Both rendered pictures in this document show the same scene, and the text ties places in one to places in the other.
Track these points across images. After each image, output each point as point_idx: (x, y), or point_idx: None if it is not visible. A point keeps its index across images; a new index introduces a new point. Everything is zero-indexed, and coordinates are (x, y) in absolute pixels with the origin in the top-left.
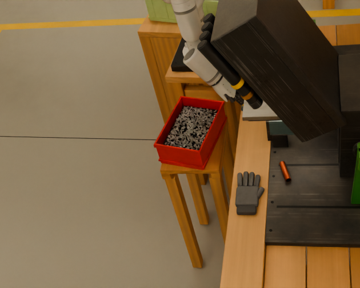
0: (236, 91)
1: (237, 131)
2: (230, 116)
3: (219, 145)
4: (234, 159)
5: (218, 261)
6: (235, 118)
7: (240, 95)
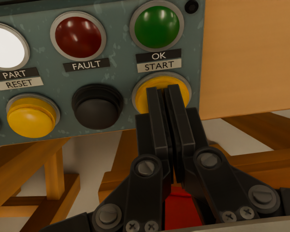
0: (161, 203)
1: (18, 144)
2: (4, 171)
3: (281, 179)
4: (57, 139)
5: (205, 125)
6: None
7: (169, 149)
